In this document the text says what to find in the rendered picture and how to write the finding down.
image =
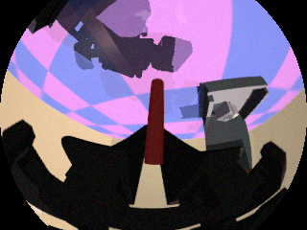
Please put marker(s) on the dark red peg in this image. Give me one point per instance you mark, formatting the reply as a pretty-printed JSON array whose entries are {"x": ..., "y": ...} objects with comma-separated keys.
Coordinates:
[{"x": 155, "y": 124}]

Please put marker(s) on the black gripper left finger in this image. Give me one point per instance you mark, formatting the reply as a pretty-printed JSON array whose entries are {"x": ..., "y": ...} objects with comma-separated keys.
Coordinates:
[{"x": 123, "y": 160}]

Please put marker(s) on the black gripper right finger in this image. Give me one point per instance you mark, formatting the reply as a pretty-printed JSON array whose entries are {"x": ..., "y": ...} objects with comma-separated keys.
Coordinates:
[{"x": 182, "y": 165}]

